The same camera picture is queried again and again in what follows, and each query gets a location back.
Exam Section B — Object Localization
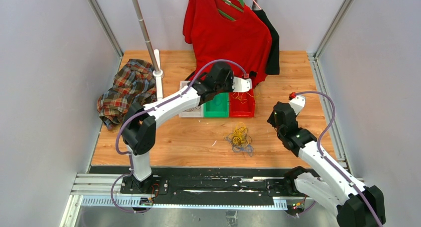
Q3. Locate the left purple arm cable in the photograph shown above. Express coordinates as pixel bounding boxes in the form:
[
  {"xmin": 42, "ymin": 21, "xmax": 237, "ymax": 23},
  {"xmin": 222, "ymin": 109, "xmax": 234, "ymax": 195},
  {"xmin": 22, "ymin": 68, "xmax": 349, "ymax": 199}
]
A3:
[{"xmin": 110, "ymin": 59, "xmax": 248, "ymax": 214}]

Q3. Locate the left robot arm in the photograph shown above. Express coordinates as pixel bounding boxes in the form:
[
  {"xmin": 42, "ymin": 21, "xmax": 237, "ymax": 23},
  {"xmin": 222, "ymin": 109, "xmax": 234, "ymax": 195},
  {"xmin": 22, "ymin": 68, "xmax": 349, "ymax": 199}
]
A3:
[{"xmin": 115, "ymin": 59, "xmax": 251, "ymax": 194}]

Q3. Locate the black garment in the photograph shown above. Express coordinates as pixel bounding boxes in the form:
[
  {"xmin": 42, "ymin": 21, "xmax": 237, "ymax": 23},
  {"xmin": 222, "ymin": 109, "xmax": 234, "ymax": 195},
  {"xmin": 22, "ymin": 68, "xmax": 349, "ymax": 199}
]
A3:
[{"xmin": 253, "ymin": 10, "xmax": 280, "ymax": 75}]

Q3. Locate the red plastic bin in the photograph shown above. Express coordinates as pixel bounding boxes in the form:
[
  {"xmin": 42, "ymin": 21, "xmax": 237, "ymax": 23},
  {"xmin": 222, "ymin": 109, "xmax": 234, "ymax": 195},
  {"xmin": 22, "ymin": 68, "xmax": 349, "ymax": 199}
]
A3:
[{"xmin": 229, "ymin": 89, "xmax": 256, "ymax": 117}]

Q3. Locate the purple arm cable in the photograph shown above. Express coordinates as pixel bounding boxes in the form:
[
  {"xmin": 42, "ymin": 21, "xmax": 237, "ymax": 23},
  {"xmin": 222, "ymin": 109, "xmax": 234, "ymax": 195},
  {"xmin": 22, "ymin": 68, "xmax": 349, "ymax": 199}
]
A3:
[
  {"xmin": 110, "ymin": 59, "xmax": 248, "ymax": 214},
  {"xmin": 296, "ymin": 90, "xmax": 385, "ymax": 227}
]

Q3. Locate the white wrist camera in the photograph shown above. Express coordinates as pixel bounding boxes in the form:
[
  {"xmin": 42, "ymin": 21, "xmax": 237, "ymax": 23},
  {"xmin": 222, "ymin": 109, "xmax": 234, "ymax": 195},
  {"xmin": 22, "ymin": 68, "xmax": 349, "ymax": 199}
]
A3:
[
  {"xmin": 232, "ymin": 76, "xmax": 253, "ymax": 93},
  {"xmin": 288, "ymin": 92, "xmax": 306, "ymax": 116}
]

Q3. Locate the green plastic bin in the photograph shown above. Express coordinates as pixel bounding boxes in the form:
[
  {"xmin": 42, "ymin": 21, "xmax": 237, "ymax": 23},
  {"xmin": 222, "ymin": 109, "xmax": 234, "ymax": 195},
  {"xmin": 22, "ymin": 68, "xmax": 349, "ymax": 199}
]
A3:
[{"xmin": 204, "ymin": 93, "xmax": 229, "ymax": 118}]

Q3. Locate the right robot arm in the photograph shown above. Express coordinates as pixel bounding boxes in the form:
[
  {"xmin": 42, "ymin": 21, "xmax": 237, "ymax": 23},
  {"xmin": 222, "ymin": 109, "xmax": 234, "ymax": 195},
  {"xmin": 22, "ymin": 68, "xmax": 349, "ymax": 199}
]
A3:
[{"xmin": 267, "ymin": 97, "xmax": 386, "ymax": 227}]

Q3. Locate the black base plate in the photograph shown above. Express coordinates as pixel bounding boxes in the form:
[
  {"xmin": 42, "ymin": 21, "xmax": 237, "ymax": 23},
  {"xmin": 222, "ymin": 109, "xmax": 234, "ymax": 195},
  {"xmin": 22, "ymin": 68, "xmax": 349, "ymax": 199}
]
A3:
[{"xmin": 118, "ymin": 167, "xmax": 305, "ymax": 206}]

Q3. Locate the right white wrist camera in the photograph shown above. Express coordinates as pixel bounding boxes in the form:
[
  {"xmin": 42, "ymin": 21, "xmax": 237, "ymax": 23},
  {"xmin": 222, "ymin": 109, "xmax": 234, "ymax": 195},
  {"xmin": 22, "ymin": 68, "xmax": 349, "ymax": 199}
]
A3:
[{"xmin": 288, "ymin": 92, "xmax": 306, "ymax": 116}]

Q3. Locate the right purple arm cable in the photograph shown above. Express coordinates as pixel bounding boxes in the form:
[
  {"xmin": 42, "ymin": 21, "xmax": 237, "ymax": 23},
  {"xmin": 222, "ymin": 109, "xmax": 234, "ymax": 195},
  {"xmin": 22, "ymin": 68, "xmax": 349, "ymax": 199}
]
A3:
[{"xmin": 296, "ymin": 90, "xmax": 385, "ymax": 227}]

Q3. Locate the green clothes hanger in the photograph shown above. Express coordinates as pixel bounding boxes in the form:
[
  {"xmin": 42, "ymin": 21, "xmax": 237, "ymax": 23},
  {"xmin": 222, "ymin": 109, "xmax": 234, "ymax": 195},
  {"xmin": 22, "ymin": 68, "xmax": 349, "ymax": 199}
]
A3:
[{"xmin": 215, "ymin": 0, "xmax": 246, "ymax": 22}]

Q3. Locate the white plastic bin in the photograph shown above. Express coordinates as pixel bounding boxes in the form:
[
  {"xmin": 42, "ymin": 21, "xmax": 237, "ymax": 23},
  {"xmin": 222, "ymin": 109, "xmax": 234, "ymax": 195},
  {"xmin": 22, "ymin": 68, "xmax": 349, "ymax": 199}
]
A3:
[{"xmin": 177, "ymin": 80, "xmax": 205, "ymax": 118}]

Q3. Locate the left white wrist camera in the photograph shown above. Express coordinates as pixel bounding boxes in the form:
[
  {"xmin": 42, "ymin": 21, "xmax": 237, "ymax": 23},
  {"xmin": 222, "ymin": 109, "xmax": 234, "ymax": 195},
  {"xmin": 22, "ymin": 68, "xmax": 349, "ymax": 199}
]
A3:
[{"xmin": 232, "ymin": 76, "xmax": 253, "ymax": 93}]

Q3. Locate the red t-shirt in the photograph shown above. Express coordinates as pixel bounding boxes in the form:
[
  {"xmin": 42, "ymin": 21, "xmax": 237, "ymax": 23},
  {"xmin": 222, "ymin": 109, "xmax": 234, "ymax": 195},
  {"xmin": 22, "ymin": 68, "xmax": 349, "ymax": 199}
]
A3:
[{"xmin": 182, "ymin": 0, "xmax": 272, "ymax": 86}]

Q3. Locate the plaid flannel shirt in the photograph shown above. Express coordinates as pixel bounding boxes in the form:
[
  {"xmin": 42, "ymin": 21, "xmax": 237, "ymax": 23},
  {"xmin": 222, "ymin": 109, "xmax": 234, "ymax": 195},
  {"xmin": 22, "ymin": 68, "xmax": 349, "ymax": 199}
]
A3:
[{"xmin": 97, "ymin": 59, "xmax": 157, "ymax": 130}]

